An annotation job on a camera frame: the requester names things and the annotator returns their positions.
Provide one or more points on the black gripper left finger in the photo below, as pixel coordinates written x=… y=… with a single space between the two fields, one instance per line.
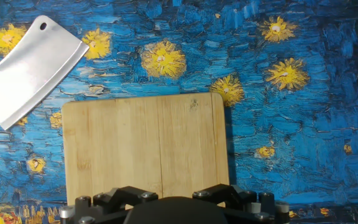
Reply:
x=110 y=202

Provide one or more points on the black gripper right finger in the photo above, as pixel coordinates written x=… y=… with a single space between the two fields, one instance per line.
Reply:
x=247 y=202

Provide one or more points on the steel cleaver knife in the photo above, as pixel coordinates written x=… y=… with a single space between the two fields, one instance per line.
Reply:
x=26 y=74

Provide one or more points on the bamboo cutting board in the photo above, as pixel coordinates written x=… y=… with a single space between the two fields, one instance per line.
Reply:
x=145 y=143

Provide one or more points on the starry night print tablecloth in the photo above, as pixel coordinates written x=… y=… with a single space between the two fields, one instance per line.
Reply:
x=291 y=124

